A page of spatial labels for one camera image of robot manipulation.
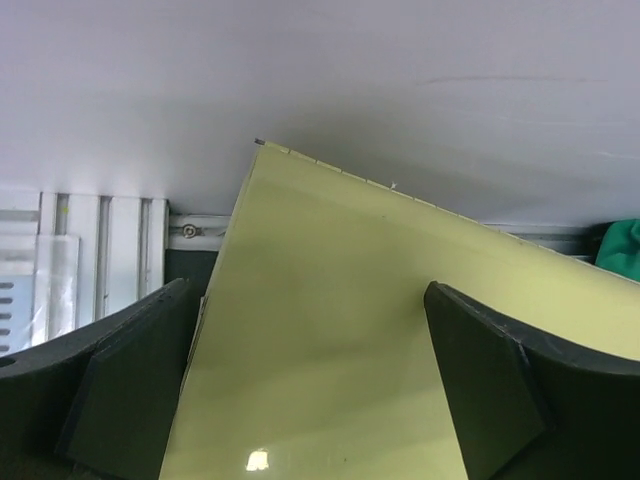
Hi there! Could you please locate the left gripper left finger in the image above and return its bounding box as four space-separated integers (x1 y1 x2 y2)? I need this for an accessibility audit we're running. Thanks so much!
1 279 193 479

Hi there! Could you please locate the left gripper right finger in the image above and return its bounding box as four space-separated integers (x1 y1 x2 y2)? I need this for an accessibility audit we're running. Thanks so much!
424 282 639 479

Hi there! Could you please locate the yellow-green drawer box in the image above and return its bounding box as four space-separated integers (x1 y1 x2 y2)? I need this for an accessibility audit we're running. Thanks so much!
161 144 639 479

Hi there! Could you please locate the green jersey with G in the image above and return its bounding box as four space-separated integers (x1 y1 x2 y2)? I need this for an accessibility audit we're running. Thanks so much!
595 219 640 282

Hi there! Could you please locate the white slotted cable duct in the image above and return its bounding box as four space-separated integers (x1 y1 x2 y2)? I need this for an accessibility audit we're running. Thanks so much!
0 275 34 356

